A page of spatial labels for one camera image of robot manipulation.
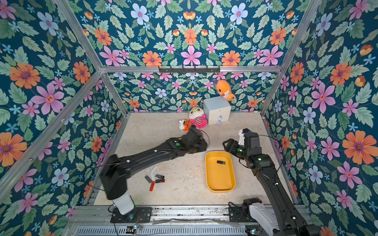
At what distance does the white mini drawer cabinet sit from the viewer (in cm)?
104

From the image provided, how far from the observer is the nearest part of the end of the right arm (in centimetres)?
58

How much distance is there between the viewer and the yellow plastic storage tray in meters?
0.85

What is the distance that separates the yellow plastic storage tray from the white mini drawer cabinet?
0.28 metres

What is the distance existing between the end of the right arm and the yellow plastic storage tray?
18 centimetres

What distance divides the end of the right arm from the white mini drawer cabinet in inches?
13.1
